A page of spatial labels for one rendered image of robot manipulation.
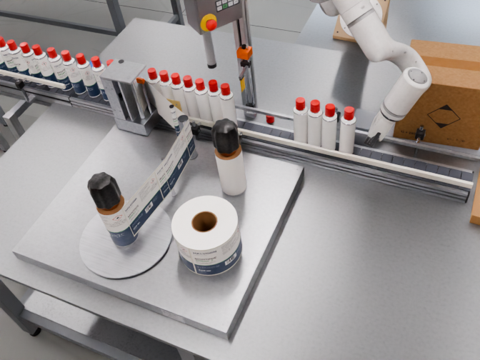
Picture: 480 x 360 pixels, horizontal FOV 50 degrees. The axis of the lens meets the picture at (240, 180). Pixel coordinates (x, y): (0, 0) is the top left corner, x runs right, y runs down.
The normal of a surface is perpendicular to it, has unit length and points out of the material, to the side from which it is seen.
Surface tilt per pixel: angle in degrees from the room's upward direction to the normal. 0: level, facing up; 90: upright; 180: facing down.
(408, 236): 0
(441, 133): 90
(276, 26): 0
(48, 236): 0
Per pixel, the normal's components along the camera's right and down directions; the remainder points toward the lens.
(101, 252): -0.10, -0.65
